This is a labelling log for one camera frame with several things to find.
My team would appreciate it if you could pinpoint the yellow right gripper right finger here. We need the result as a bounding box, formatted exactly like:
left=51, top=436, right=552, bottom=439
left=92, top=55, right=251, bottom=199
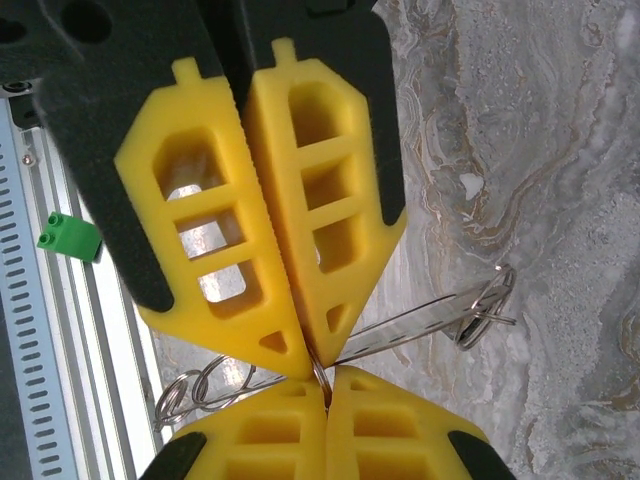
left=324, top=364, right=516, bottom=480

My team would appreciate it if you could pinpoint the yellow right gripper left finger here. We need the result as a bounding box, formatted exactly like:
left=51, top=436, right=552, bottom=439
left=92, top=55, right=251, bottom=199
left=139, top=377, right=329, bottom=480

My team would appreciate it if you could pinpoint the small steel split ring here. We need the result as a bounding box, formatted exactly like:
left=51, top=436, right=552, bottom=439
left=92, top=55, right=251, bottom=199
left=305, top=347, right=332, bottom=412

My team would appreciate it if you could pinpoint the green toy brick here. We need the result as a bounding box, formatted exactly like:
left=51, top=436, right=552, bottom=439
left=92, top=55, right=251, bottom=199
left=36, top=211, right=105, bottom=265

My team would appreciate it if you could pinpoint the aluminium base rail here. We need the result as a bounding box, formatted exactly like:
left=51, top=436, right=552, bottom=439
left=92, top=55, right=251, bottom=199
left=19, top=124, right=169, bottom=480

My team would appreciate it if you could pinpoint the slotted grey cable duct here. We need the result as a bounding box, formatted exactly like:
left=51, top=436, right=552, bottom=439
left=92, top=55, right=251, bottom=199
left=0, top=99, right=69, bottom=480

